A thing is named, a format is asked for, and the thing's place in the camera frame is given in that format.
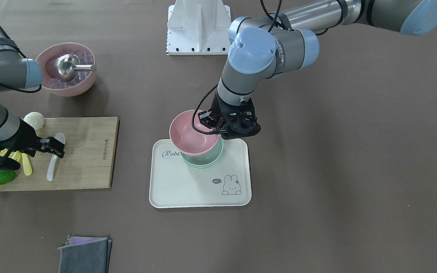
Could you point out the white plastic spoon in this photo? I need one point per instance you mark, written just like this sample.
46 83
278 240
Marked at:
53 161

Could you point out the white garlic bulb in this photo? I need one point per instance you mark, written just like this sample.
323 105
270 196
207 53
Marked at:
35 119

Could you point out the cream rabbit tray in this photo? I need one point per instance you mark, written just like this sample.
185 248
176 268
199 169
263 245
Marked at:
174 184

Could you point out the bamboo cutting board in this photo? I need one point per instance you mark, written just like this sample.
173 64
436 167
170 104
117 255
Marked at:
89 157

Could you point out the small pink bowl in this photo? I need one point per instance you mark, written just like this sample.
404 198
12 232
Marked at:
187 139

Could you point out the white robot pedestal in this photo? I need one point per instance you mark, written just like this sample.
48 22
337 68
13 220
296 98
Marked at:
197 27

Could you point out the pink bowl with ice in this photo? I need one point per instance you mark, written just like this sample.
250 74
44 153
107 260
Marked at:
82 82

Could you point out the yellow plastic knife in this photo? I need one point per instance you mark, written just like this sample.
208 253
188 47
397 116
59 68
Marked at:
27 168

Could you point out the grey folded cloth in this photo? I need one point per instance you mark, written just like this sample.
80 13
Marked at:
90 257

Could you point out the purple folded cloth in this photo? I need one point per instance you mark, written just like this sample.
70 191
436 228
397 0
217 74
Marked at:
80 239

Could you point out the metal ice scoop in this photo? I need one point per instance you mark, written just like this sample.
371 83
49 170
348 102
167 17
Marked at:
68 65

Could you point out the lemon half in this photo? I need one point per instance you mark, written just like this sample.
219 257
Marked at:
15 155

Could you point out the stacked green bowls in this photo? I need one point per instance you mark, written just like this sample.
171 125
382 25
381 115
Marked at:
202 152

